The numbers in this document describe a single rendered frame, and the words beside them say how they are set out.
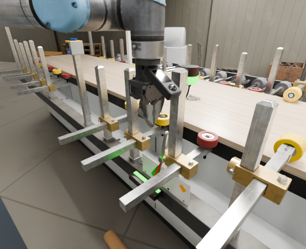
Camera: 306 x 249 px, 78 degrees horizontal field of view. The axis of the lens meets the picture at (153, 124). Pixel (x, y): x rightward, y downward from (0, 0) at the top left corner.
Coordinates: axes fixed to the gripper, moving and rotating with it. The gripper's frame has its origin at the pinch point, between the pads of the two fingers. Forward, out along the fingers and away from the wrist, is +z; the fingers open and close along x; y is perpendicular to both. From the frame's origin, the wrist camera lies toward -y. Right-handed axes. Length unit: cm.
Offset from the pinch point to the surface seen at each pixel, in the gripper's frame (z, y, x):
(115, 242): 93, 29, 6
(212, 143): 11.2, -10.7, -21.1
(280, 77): 72, 77, -454
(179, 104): -6.3, -4.9, -6.8
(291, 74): 62, 58, -458
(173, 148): 10.2, -4.3, -6.1
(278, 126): 11, -23, -53
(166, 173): 14.8, -7.4, 1.0
